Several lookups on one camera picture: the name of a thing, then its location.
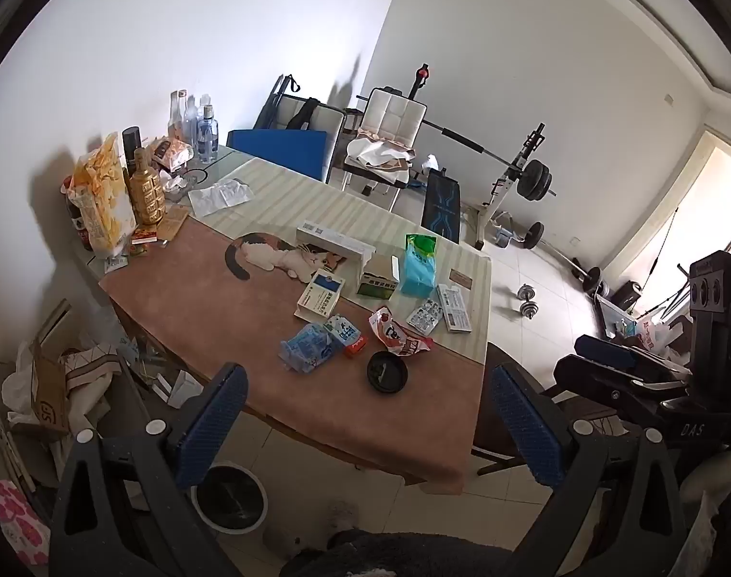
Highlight blue plastic wrapper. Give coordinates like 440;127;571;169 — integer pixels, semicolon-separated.
280;323;336;375

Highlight dark bottle with black cap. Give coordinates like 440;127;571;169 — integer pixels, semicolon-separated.
122;126;144;169

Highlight white padded chair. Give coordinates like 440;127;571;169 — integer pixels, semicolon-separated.
341;87;429;211

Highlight clear storage box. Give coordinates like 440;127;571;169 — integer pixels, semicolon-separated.
594;294;648;340

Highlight thin floor barbell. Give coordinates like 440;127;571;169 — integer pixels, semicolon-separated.
524;222;607;295

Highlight pink floral bag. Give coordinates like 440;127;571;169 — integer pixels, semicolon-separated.
0;479;50;566

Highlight white plastic sheet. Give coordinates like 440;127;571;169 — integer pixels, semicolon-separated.
188;177;255;217

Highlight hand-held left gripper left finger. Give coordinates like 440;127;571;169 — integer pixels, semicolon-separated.
50;362;249;577

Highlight teal green packet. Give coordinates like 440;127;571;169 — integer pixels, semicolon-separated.
399;233;438;297

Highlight barbell with black plates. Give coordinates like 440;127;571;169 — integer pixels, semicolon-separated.
422;119;557;202

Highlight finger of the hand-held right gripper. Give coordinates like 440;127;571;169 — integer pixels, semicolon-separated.
553;356;695;401
574;335;694;376

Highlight silver blister pack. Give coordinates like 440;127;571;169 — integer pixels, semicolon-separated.
406;299;443;334

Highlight black bench pad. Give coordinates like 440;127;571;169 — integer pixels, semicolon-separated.
421;168;462;244

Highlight black garment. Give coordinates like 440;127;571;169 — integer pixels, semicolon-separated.
286;96;321;131

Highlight white plastic bag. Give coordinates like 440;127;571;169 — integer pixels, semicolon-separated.
638;313;694;364

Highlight person's dark fleece trousers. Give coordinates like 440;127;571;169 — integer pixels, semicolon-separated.
284;529;516;577

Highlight dark cola bottle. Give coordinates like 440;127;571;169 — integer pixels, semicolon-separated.
62;176;96;251

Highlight long white carton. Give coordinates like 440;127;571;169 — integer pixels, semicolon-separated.
296;220;376;280

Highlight white checked cloth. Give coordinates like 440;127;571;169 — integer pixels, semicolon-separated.
59;342;123;427

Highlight brown white snack bag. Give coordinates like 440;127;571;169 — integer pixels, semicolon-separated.
152;137;195;172

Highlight white printed box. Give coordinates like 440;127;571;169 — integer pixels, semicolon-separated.
436;284;473;333

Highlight clear bottle with blue label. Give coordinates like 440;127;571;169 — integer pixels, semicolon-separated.
197;105;220;162

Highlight yellow chip bag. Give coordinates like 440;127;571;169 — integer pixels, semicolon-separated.
68;131;139;255

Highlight brown cardboard box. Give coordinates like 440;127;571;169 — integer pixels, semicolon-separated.
29;337;78;439

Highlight white paper boxes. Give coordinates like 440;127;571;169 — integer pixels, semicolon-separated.
152;369;204;408

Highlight black ashtray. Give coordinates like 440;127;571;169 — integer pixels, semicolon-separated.
367;350;409;394

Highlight green white medicine box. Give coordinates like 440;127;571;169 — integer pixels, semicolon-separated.
356;254;401;300

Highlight beige cloth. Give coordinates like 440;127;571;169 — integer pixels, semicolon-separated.
346;129;415;172

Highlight white round trash bin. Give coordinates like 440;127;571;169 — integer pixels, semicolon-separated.
191;463;269;535

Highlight gold liquor bottle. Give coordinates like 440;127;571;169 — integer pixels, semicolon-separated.
126;147;168;229

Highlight brown cat print tablecloth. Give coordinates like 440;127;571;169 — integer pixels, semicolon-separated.
98;156;492;497

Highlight white blue medicine box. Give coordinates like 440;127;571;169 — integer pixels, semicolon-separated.
294;270;346;321

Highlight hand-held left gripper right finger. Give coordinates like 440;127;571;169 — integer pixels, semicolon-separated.
490;364;687;577

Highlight clear glass ashtray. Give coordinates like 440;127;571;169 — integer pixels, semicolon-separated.
164;169;207;202

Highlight red snack wrapper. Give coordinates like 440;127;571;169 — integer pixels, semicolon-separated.
368;306;434;357

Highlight white weight bench rack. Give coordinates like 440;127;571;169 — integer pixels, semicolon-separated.
409;63;549;250

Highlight brown paper box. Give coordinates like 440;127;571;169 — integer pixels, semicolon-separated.
159;204;190;242

